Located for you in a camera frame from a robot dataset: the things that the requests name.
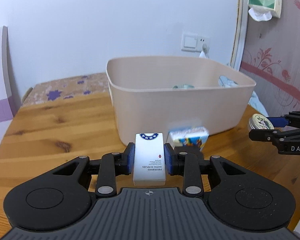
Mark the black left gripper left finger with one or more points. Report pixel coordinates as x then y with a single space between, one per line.
81 169

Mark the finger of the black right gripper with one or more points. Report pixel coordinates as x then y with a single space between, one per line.
291 119
275 136

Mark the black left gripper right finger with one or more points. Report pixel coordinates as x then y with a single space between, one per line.
216 176

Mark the dark brown cube block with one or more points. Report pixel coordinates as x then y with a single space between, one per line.
185 150

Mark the round floral metal tin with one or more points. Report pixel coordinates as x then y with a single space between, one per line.
259 121

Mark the colourful tissue pack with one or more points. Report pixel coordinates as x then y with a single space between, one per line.
192 137

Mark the white small cardboard box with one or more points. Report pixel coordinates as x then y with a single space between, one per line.
149 160

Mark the green checkered scrunchie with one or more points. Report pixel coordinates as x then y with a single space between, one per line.
183 86

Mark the beige plastic storage bin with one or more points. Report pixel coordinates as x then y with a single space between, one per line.
144 101

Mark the floral bedside cabinet top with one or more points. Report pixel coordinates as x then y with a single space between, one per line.
66 88

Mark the white wall plug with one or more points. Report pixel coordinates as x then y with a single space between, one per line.
205 51

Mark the white wall switch socket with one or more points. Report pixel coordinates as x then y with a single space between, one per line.
193 42

